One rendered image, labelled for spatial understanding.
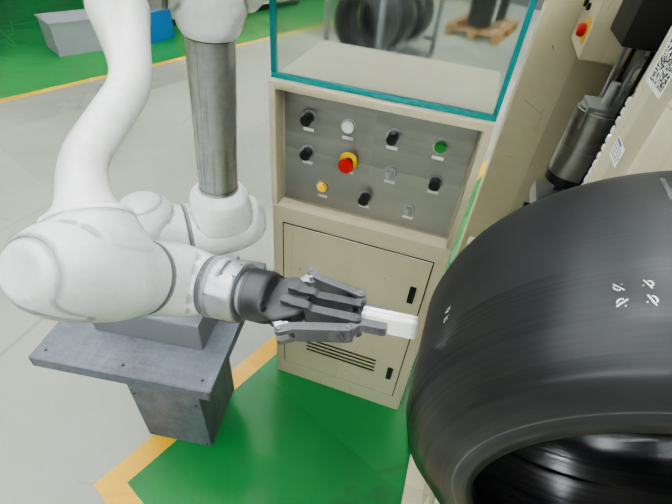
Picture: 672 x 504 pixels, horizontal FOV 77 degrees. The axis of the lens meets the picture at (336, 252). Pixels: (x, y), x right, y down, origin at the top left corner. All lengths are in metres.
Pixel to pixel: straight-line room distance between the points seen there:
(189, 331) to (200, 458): 0.73
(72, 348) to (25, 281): 0.89
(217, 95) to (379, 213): 0.55
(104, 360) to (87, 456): 0.70
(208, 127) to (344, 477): 1.31
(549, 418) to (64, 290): 0.46
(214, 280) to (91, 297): 0.16
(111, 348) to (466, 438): 1.04
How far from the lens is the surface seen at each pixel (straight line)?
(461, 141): 1.10
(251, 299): 0.57
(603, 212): 0.51
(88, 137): 0.61
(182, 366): 1.24
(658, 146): 0.71
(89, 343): 1.37
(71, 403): 2.09
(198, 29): 0.93
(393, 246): 1.25
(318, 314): 0.55
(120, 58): 0.79
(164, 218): 1.14
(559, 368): 0.41
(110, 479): 1.88
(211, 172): 1.08
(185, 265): 0.60
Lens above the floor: 1.66
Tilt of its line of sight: 42 degrees down
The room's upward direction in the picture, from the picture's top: 6 degrees clockwise
